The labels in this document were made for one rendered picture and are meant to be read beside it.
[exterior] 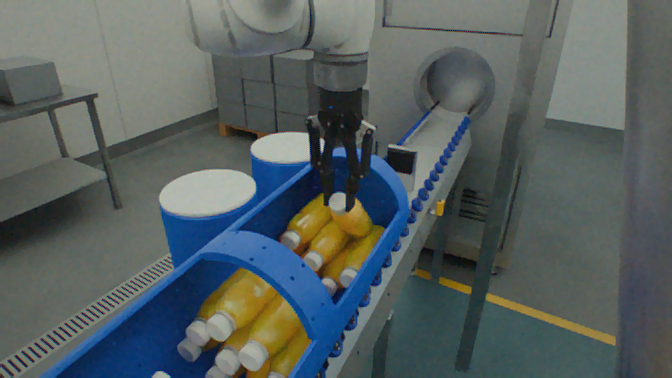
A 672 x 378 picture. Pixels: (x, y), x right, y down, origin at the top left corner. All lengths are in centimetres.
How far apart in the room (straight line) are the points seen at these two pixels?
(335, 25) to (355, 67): 8
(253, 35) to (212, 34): 5
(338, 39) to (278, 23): 12
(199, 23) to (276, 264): 35
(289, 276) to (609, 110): 479
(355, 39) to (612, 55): 455
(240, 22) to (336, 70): 18
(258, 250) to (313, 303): 12
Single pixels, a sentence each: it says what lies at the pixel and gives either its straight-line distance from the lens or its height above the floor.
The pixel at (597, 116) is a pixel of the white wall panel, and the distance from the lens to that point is 522.
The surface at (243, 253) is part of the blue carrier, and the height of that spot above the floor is 123.
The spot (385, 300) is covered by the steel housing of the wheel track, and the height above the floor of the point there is 88.
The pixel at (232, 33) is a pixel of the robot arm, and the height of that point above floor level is 154.
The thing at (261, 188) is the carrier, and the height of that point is 91.
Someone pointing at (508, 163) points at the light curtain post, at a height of 104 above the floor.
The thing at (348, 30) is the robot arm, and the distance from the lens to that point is 64.
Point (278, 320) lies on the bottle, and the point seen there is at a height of 113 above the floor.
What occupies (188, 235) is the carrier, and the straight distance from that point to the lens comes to 119.
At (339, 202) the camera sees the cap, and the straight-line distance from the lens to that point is 79.
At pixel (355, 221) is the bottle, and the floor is 116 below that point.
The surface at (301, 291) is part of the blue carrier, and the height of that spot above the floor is 119.
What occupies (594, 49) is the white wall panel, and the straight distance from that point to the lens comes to 508.
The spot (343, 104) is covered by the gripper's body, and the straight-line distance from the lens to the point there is 68.
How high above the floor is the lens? 161
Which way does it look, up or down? 27 degrees down
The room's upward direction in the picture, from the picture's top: straight up
